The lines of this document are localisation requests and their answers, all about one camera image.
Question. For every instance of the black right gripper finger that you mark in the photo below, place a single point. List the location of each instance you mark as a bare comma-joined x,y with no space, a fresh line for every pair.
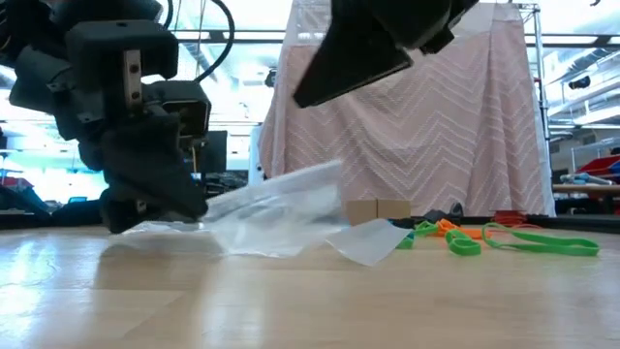
353,63

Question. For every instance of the pink chevron cloth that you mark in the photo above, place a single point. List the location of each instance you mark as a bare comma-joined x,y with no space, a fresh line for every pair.
460,136

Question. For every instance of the white cabinet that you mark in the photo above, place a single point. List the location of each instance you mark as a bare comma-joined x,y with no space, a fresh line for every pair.
257,155

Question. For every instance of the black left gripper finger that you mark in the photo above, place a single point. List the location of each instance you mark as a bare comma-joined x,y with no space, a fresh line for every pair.
121,213
145,165

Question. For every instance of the orange rubber band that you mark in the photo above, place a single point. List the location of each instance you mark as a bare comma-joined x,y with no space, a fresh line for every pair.
448,225

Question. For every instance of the black ceiling spotlight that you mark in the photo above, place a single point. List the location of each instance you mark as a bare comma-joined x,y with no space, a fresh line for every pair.
579,82

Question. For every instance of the wooden side table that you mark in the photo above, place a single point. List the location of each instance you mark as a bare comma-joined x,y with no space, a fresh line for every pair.
586,189

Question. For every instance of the black computer monitor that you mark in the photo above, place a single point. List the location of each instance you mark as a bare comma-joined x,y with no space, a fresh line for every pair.
215,150

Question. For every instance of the clear plastic bag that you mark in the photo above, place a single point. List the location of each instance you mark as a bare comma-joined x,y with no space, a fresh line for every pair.
290,228
160,228

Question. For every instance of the silver metal rack pole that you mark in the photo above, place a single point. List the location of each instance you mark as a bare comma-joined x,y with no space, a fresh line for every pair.
539,72

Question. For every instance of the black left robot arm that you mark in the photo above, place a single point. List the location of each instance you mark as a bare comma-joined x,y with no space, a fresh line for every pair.
34,72

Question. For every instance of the red black tape roll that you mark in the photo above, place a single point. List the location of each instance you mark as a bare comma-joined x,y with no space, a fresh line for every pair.
508,218

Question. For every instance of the long green rubber band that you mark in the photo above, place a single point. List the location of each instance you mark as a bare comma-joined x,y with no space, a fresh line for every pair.
571,249

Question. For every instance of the small cardboard box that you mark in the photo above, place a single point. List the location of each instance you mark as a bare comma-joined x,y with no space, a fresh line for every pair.
382,211

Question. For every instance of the red storage bin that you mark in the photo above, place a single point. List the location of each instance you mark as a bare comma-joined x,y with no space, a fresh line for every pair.
598,166

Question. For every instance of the black aluminium table frame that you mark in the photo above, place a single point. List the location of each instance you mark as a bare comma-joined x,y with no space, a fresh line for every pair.
591,224

